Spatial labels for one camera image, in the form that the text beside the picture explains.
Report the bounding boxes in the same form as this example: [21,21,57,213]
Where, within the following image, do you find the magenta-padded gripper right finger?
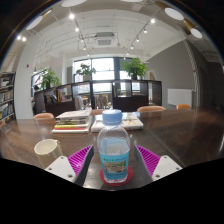
[133,144,184,183]

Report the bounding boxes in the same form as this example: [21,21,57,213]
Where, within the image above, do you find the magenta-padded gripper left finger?
[44,144,95,187]

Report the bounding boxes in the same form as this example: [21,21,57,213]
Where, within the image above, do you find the clear blue-capped water bottle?
[96,109,132,184]

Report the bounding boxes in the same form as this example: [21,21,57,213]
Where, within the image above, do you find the cream ceramic cup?
[33,138,64,169]

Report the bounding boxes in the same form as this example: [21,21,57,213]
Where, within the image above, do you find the flat round red coaster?
[99,165,134,187]

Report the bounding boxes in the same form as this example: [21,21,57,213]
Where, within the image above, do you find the stack of books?
[51,108,93,134]

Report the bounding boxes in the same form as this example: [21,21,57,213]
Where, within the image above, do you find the flat white book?
[90,112,144,133]

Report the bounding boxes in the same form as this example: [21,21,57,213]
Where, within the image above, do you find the orange chairs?
[33,103,192,120]

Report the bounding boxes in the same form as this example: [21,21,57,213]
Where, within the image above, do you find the dark low shelf unit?
[32,79,163,116]

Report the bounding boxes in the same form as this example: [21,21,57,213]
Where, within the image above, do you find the person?
[32,84,41,114]

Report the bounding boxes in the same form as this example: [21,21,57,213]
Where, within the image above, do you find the bushy green potted plant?
[39,67,62,90]

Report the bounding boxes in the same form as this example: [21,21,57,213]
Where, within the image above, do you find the tall dark bookshelf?
[0,71,17,123]

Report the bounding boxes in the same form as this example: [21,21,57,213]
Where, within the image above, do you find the small green potted plant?
[75,63,97,82]

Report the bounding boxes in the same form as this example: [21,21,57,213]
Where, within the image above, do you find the tall green potted plant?
[120,57,149,81]

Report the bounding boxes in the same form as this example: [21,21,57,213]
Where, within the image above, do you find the ceiling air conditioner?
[94,31,116,48]

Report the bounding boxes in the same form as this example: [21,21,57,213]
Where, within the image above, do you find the round ceiling lights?
[25,0,204,39]

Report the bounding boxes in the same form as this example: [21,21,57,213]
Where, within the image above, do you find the white wall radiator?
[167,88,193,108]

